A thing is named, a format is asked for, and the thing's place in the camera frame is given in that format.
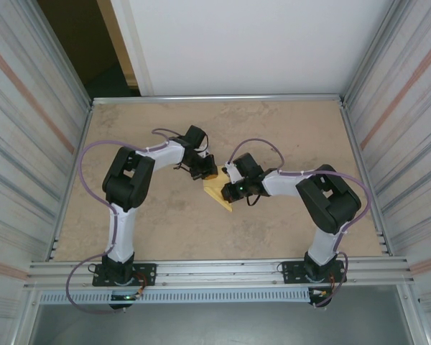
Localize grey metal lower panel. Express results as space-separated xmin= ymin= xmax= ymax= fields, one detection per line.
xmin=27 ymin=285 xmax=416 ymax=345

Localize white door jamb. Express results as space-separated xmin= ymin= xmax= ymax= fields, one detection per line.
xmin=107 ymin=0 xmax=156 ymax=97

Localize translucent corrugated side panel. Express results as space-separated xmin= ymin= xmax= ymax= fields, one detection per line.
xmin=0 ymin=0 xmax=91 ymax=345
xmin=344 ymin=0 xmax=431 ymax=345

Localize aluminium table edge rail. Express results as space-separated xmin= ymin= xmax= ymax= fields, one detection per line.
xmin=91 ymin=93 xmax=346 ymax=106

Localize long aluminium base rail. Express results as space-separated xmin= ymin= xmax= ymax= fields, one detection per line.
xmin=23 ymin=255 xmax=416 ymax=291

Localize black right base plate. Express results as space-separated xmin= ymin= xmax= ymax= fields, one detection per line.
xmin=282 ymin=260 xmax=346 ymax=285

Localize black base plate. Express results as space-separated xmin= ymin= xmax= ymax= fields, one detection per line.
xmin=282 ymin=260 xmax=346 ymax=285
xmin=91 ymin=263 xmax=157 ymax=288

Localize white slotted cable duct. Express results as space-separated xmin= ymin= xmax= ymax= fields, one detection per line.
xmin=38 ymin=287 xmax=312 ymax=305

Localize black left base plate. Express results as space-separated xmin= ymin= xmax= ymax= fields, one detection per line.
xmin=91 ymin=263 xmax=157 ymax=288

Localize red orange base wires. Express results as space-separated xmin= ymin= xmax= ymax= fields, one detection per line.
xmin=133 ymin=273 xmax=147 ymax=300
xmin=321 ymin=273 xmax=341 ymax=300

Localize aluminium table side rail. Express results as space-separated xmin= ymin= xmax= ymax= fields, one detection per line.
xmin=339 ymin=100 xmax=393 ymax=257
xmin=46 ymin=102 xmax=95 ymax=262

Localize aluminium frame upright post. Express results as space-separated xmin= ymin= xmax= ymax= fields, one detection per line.
xmin=12 ymin=0 xmax=94 ymax=109
xmin=342 ymin=0 xmax=420 ymax=104

